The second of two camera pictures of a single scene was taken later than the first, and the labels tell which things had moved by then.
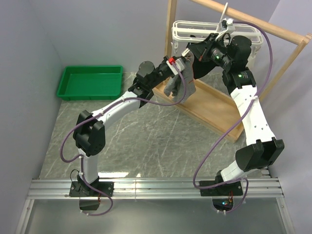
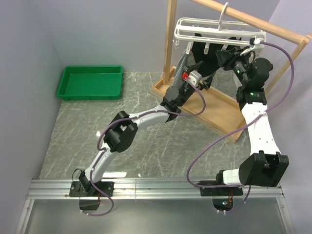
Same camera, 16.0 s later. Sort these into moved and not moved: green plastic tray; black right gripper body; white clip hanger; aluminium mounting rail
Moved: black right gripper body; white clip hanger
Not moved: green plastic tray; aluminium mounting rail
